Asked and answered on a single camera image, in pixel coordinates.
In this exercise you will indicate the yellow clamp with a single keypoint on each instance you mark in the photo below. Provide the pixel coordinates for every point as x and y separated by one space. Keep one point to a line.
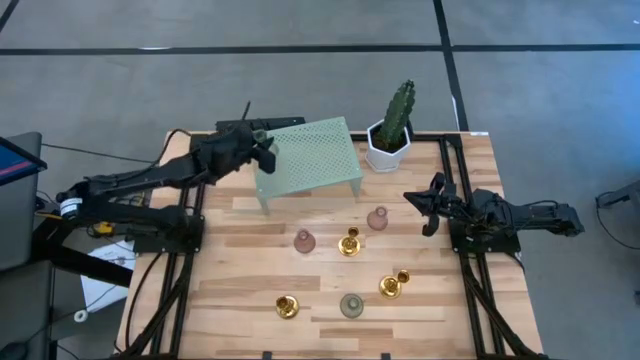
104 228

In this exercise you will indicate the black stand leg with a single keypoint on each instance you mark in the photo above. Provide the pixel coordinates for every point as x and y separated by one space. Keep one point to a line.
85 262

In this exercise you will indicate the black mounting plate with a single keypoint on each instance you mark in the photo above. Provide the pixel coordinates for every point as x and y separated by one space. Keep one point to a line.
285 121

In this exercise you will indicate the pink ribbed glass candle holder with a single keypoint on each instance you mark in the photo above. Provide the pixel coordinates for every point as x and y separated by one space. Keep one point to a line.
304 242
377 220

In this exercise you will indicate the gold metal candlestick holder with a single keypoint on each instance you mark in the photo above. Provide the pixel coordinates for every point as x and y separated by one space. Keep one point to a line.
349 246
287 307
390 287

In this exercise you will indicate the green perforated metal shelf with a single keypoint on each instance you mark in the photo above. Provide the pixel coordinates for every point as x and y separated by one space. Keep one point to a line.
315 155

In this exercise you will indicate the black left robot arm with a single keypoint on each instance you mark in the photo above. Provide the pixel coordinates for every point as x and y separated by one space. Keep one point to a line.
150 172

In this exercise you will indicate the tall green cactus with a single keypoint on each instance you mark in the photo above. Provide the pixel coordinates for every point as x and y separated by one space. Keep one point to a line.
397 112

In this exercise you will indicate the white tape roll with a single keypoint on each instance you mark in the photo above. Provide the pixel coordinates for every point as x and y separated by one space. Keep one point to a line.
76 316

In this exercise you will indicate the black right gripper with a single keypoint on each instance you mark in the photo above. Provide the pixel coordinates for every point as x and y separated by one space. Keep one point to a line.
440 206

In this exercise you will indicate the white hexagonal plant pot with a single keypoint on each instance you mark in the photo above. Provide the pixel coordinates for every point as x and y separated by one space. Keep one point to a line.
387 160

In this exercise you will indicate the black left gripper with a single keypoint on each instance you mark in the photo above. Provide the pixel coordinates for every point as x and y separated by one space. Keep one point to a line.
230 147

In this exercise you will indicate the white paper sheet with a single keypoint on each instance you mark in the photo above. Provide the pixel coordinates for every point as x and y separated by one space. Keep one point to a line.
107 295

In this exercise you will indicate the dark computer monitor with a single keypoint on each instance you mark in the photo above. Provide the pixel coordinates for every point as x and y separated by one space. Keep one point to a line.
15 162

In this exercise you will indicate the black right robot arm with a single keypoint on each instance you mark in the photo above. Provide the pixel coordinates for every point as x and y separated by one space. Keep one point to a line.
540 217

